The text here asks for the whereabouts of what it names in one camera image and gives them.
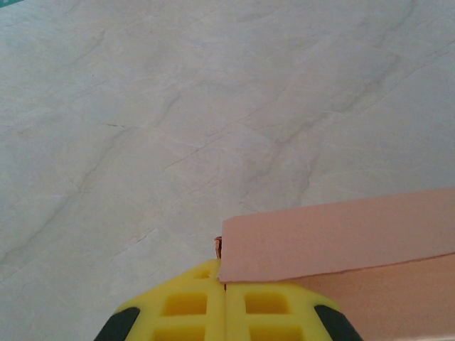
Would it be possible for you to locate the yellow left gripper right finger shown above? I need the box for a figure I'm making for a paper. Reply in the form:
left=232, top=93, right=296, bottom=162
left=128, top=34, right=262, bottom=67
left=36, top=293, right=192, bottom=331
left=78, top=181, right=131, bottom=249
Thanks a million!
left=226, top=283, right=363, bottom=341

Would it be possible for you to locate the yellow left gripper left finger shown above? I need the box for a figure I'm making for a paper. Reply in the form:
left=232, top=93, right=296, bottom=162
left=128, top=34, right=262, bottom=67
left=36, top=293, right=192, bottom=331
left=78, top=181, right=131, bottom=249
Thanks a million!
left=94, top=259, right=227, bottom=341

